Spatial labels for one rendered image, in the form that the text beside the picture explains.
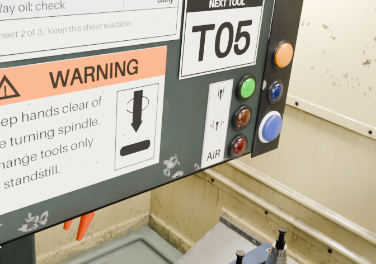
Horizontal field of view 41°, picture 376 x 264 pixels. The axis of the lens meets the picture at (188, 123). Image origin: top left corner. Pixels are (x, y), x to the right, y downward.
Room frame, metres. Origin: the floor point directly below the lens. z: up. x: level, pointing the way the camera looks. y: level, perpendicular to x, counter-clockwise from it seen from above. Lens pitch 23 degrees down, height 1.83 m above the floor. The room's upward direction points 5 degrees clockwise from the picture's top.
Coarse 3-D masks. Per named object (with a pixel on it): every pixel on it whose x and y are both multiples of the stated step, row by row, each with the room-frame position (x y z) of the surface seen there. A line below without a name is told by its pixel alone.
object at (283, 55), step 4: (284, 44) 0.49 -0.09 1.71; (288, 44) 0.49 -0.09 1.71; (280, 48) 0.48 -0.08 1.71; (284, 48) 0.49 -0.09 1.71; (288, 48) 0.49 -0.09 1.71; (276, 52) 0.48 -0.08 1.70; (280, 52) 0.48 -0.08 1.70; (284, 52) 0.49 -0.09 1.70; (288, 52) 0.49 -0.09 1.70; (292, 52) 0.50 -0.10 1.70; (276, 56) 0.48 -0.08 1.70; (280, 56) 0.48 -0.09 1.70; (284, 56) 0.49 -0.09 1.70; (288, 56) 0.49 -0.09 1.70; (276, 60) 0.48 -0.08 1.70; (280, 60) 0.48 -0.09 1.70; (284, 60) 0.49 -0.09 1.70; (288, 60) 0.49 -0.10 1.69; (276, 64) 0.49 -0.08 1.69; (280, 64) 0.48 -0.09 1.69; (284, 64) 0.49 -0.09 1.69
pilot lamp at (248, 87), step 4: (248, 80) 0.46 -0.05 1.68; (252, 80) 0.46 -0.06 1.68; (244, 84) 0.45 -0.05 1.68; (248, 84) 0.45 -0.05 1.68; (252, 84) 0.46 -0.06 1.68; (244, 88) 0.45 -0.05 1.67; (248, 88) 0.45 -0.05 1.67; (252, 88) 0.46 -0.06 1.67; (244, 92) 0.45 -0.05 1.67; (248, 92) 0.46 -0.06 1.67; (252, 92) 0.46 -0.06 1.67; (244, 96) 0.45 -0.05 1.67; (248, 96) 0.46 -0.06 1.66
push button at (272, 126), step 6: (270, 120) 0.48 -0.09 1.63; (276, 120) 0.49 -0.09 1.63; (264, 126) 0.48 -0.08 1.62; (270, 126) 0.48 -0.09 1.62; (276, 126) 0.49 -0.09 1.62; (264, 132) 0.48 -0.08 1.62; (270, 132) 0.48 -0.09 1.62; (276, 132) 0.49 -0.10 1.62; (264, 138) 0.48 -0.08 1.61; (270, 138) 0.48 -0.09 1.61
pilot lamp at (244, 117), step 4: (244, 112) 0.46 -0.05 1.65; (248, 112) 0.46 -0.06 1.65; (240, 116) 0.45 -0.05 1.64; (244, 116) 0.45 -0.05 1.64; (248, 116) 0.46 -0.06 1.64; (240, 120) 0.45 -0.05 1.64; (244, 120) 0.45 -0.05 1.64; (248, 120) 0.46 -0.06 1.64; (240, 124) 0.45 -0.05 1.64; (244, 124) 0.46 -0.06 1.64
